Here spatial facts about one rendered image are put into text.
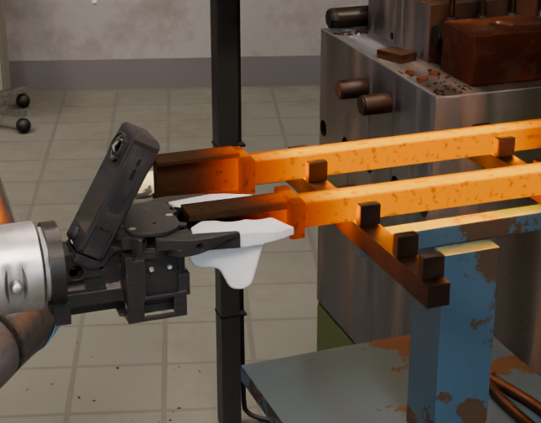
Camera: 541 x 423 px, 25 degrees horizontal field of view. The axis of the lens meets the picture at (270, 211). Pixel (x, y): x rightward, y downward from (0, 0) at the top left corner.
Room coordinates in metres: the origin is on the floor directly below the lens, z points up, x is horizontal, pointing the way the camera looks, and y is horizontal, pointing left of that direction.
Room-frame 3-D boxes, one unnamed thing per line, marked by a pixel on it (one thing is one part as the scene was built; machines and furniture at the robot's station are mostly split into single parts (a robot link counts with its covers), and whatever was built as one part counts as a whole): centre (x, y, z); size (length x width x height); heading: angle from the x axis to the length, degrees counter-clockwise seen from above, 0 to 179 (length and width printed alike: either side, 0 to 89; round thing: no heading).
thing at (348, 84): (1.60, -0.11, 0.87); 0.04 x 0.03 x 0.03; 109
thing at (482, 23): (1.52, -0.29, 0.95); 0.12 x 0.09 x 0.07; 109
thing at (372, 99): (1.53, -0.14, 0.87); 0.04 x 0.03 x 0.03; 109
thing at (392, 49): (1.59, -0.17, 0.92); 0.04 x 0.03 x 0.01; 42
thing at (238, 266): (0.96, 0.02, 0.91); 0.09 x 0.03 x 0.06; 95
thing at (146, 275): (0.96, 0.13, 0.90); 0.12 x 0.08 x 0.09; 110
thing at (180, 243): (0.95, 0.07, 0.93); 0.09 x 0.05 x 0.02; 95
